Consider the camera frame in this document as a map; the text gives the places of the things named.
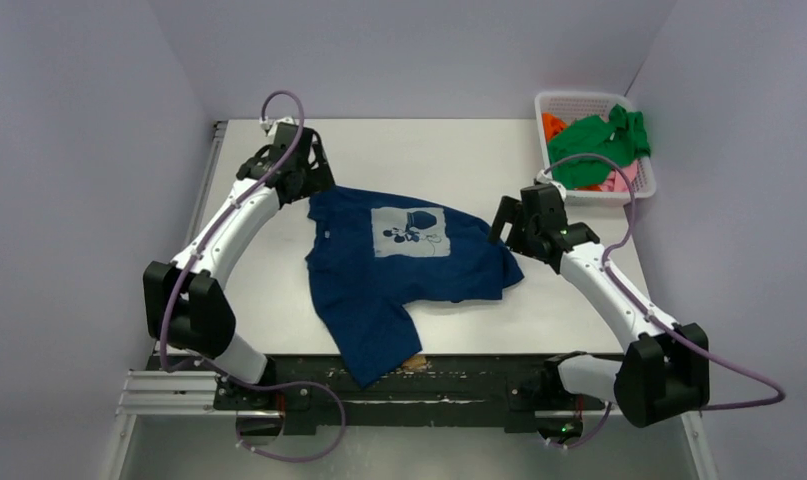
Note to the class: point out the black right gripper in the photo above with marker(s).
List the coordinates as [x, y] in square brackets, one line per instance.
[509, 224]

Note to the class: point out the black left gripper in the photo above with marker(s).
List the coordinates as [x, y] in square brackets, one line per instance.
[308, 176]

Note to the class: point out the navy blue printed t-shirt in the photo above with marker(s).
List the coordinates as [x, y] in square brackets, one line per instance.
[375, 252]

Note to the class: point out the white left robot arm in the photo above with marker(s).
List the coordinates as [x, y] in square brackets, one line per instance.
[185, 302]

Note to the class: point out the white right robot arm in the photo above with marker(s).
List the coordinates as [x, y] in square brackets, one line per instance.
[664, 371]

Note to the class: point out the orange t-shirt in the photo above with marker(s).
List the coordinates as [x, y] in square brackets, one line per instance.
[552, 126]

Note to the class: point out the pink t-shirt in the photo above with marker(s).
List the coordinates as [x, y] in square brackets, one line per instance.
[617, 183]

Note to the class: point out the white plastic laundry basket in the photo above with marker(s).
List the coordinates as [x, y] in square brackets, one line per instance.
[571, 106]

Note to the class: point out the green t-shirt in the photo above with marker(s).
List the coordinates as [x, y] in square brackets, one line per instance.
[598, 146]

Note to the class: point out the black mounting base rail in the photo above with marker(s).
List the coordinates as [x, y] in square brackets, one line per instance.
[507, 392]

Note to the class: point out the aluminium frame rail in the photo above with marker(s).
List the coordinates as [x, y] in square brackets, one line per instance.
[167, 394]

